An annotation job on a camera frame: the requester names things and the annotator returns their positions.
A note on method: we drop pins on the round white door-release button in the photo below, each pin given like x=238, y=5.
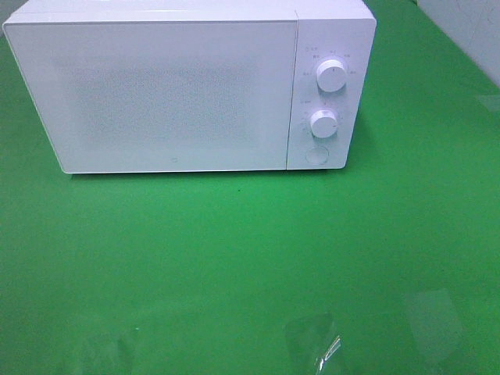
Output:
x=317, y=155

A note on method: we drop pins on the white microwave oven body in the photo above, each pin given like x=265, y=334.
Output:
x=325, y=29

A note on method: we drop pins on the white microwave door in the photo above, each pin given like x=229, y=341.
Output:
x=160, y=97

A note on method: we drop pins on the white microwave knob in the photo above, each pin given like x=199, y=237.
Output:
x=331, y=75
x=323, y=124

